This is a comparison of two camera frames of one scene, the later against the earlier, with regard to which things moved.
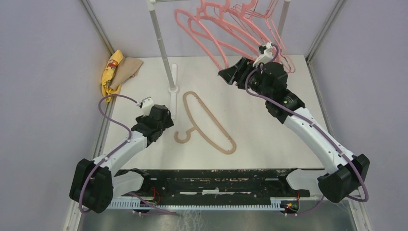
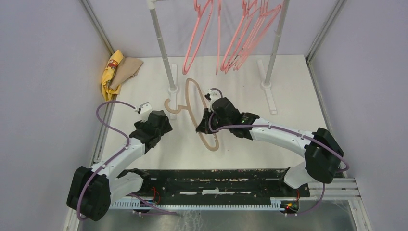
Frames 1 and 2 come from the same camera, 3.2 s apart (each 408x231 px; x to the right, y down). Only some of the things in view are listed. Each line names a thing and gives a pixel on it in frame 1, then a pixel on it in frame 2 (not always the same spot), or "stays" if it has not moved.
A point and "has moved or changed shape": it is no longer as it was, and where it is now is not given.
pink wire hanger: x=276 y=36 to x=254 y=29
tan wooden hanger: x=196 y=127 to x=187 y=107
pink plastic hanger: x=224 y=6 to x=246 y=15
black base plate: x=194 y=185 stays
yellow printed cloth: x=108 y=74 stays
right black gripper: x=238 y=72 to x=204 y=126
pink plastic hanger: x=221 y=21 to x=219 y=36
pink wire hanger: x=263 y=19 to x=251 y=28
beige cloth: x=127 y=68 stays
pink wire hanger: x=269 y=25 to x=268 y=15
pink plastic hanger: x=197 y=19 has moved or changed shape
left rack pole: x=151 y=5 stays
